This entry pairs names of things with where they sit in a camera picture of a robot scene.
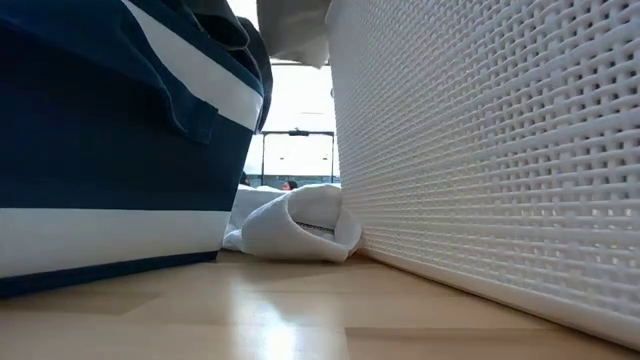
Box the white woven plastic basket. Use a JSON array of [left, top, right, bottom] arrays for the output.
[[325, 0, 640, 351]]

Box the blue white-striped fabric bin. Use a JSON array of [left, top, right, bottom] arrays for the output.
[[0, 0, 275, 300]]

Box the white garment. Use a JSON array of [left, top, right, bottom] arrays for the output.
[[222, 183, 364, 265]]

